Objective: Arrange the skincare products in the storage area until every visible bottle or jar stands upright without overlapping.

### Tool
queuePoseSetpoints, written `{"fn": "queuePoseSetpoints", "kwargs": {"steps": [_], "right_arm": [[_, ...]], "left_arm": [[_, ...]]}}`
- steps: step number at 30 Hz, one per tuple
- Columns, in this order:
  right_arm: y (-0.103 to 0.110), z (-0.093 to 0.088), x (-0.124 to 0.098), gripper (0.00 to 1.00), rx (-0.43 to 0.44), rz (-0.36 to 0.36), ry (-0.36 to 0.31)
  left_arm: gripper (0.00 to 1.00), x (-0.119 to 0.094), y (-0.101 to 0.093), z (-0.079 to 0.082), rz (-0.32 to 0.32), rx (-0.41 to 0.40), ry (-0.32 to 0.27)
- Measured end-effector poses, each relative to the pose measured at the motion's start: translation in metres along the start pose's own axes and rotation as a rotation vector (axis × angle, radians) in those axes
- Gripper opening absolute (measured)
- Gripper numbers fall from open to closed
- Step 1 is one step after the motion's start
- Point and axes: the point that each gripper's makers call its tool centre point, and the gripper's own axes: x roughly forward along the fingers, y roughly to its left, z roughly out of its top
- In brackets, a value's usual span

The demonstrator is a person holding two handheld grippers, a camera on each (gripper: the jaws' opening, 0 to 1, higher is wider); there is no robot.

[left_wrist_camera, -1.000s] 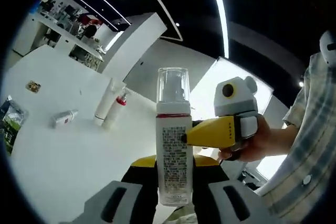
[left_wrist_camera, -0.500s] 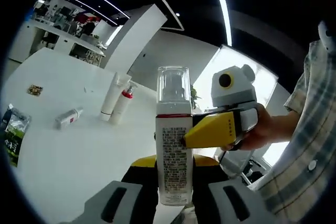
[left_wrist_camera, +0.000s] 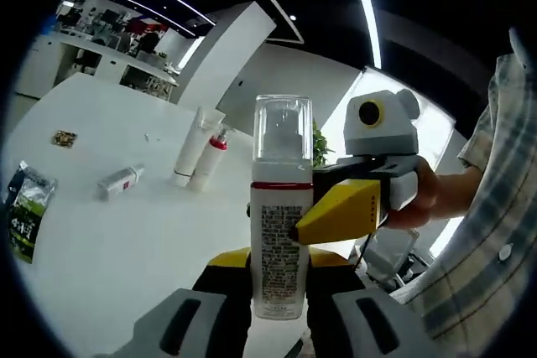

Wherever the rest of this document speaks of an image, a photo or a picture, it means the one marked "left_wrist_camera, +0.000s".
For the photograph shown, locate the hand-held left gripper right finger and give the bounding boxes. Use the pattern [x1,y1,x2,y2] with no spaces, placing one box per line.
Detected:
[305,247,433,358]

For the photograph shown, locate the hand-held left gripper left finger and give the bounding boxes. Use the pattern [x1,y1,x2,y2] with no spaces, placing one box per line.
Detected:
[129,248,253,358]

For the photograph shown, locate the white skincare bottle clear cap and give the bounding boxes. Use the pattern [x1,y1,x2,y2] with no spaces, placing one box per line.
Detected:
[248,94,315,322]

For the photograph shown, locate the white skincare bottle red collar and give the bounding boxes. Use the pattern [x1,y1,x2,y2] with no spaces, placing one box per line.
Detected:
[190,126,230,193]

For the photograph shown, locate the white skincare tube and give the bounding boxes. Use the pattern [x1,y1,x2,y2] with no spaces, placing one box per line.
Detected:
[172,106,226,188]

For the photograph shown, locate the silver skincare bottle red label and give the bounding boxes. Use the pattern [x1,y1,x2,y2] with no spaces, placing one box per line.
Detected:
[96,163,146,202]

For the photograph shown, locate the small brown packet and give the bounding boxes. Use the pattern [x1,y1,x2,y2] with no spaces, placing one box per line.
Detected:
[51,129,79,149]

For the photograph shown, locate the green black packet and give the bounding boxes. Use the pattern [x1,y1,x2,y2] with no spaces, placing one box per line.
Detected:
[5,160,58,265]

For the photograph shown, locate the person's right hand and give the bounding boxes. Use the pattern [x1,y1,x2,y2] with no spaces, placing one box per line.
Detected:
[384,159,444,230]

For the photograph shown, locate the grey office chair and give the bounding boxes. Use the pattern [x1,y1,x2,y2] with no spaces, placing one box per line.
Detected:
[356,227,430,293]

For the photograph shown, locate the potted green plant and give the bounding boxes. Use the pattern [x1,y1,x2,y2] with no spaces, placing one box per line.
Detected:
[312,118,336,167]

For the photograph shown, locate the person in plaid shirt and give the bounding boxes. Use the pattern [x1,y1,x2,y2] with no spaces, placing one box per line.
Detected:
[409,26,537,345]

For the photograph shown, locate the long white counter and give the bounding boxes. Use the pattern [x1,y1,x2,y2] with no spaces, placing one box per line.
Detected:
[16,34,178,100]

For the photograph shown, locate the black cable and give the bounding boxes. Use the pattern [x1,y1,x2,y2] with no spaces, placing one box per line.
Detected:
[351,231,375,272]

